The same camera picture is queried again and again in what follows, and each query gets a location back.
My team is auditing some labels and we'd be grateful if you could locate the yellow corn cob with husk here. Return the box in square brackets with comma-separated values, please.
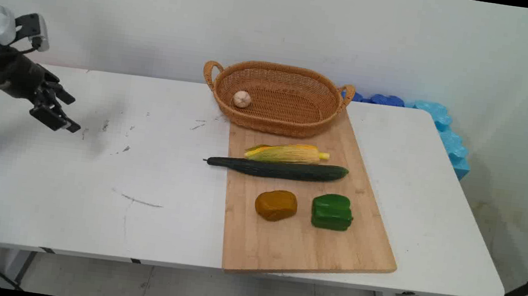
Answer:
[243, 137, 332, 171]

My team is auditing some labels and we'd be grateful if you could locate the long dark green cucumber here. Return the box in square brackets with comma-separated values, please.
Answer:
[201, 149, 351, 188]

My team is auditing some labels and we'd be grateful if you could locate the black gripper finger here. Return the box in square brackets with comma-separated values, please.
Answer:
[27, 98, 85, 135]
[41, 80, 79, 106]

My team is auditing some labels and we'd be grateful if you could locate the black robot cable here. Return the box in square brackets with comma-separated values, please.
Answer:
[0, 33, 42, 97]

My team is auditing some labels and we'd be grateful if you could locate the woven wicker basket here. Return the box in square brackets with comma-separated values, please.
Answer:
[196, 54, 358, 145]

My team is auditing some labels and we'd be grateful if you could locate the wooden cutting board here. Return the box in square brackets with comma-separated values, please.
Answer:
[211, 95, 417, 294]

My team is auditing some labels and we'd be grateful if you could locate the white garlic bulb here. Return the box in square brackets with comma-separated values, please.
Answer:
[231, 89, 253, 111]

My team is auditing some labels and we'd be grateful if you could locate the light blue foam piece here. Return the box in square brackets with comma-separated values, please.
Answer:
[396, 98, 479, 183]

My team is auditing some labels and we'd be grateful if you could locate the green bell pepper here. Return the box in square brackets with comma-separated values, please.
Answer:
[308, 191, 357, 233]

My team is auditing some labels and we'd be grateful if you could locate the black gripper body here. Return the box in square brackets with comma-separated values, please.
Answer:
[0, 44, 64, 104]

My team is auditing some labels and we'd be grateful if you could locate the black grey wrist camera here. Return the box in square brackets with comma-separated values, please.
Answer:
[11, 11, 54, 53]

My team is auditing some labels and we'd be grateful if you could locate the brown potato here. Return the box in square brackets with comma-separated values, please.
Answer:
[252, 186, 301, 225]

